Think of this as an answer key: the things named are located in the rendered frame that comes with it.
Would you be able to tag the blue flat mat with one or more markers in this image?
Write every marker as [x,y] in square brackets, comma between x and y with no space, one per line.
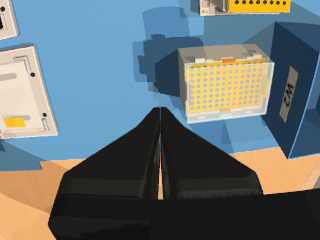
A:
[107,63]

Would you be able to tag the blue open-top bin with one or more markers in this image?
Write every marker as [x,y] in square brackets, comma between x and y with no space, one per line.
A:
[296,53]

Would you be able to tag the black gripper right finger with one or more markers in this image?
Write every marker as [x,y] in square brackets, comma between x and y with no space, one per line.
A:
[193,168]

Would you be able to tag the white rectangular plate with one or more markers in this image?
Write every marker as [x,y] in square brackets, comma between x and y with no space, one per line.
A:
[19,110]

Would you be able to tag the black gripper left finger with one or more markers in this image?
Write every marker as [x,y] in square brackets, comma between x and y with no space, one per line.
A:
[129,166]

